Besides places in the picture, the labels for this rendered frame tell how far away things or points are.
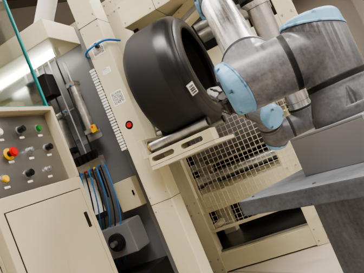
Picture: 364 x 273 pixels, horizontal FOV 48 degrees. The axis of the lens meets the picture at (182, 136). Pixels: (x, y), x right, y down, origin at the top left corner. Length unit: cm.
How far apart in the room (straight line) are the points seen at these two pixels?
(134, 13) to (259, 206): 171
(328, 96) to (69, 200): 129
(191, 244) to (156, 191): 33
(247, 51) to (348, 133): 31
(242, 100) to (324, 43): 23
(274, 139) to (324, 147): 60
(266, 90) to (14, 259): 109
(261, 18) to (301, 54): 58
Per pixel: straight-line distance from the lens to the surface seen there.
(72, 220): 192
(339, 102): 102
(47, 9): 292
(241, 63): 103
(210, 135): 193
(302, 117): 162
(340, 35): 106
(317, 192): 91
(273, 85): 103
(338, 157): 103
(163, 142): 204
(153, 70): 190
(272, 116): 153
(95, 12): 236
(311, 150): 107
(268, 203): 103
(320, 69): 104
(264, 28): 159
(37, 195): 182
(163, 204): 218
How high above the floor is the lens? 75
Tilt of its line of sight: 4 degrees up
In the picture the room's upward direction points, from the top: 23 degrees counter-clockwise
